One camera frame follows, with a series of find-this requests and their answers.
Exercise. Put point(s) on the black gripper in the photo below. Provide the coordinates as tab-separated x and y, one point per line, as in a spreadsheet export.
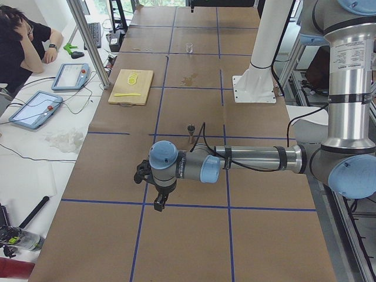
164	191

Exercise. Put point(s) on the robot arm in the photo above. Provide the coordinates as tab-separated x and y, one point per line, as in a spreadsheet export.
345	161

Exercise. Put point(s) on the crumpled white tissue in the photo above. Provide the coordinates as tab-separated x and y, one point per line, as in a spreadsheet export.
66	141

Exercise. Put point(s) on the yellow plastic knife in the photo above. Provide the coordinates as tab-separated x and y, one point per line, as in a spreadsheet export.
127	94

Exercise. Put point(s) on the lemon slice nearest knife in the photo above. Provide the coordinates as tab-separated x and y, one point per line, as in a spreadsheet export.
130	83

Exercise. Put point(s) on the wooden cutting board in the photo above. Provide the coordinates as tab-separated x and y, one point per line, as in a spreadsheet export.
144	81

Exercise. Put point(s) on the black marker pen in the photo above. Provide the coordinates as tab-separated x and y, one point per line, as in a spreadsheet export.
34	212

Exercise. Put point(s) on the far blue teach pendant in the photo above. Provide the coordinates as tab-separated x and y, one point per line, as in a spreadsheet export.
71	76

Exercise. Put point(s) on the blue teach pendant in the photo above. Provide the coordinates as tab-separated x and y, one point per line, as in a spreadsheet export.
37	110
71	76

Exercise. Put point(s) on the clear plastic bottle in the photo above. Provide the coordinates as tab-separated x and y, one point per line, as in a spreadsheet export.
20	238

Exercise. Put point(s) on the near blue teach pendant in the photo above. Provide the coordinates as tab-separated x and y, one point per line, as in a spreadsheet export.
37	110

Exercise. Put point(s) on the black box on desk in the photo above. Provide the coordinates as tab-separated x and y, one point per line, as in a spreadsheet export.
115	41

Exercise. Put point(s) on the black computer mouse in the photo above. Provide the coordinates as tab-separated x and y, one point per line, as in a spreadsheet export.
76	54

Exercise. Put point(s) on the white plastic chair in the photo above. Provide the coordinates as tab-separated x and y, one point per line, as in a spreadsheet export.
310	114

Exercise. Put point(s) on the green plastic toy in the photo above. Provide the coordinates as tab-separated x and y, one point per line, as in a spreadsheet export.
69	48

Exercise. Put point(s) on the black keyboard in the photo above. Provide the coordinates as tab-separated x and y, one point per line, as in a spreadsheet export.
95	31

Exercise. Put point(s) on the seated person in black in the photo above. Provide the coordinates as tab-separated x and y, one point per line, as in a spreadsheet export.
25	47

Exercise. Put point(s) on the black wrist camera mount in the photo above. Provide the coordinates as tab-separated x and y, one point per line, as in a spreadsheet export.
143	173

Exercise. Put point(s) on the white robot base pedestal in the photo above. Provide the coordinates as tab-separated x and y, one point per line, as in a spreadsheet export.
256	85

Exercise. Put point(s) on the aluminium frame post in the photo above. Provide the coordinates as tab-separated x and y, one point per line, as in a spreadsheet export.
82	25

